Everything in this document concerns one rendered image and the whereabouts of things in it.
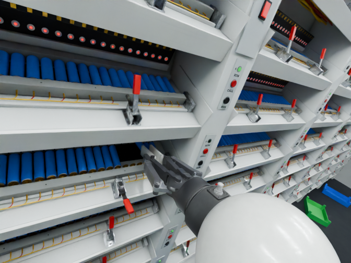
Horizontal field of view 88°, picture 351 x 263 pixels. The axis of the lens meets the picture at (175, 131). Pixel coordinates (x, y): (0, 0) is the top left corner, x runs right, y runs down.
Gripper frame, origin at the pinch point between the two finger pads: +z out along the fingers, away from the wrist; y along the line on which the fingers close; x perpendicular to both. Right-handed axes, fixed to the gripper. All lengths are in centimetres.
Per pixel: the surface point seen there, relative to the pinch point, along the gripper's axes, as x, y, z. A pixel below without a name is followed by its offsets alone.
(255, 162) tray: 9, -51, -4
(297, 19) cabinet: -52, -65, 6
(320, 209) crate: 101, -239, -9
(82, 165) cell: 2.3, 16.4, 3.3
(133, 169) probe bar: 3.7, 4.7, 0.0
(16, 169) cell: 1.7, 28.2, 4.5
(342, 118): -12, -149, -6
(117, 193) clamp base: 6.8, 10.2, -4.0
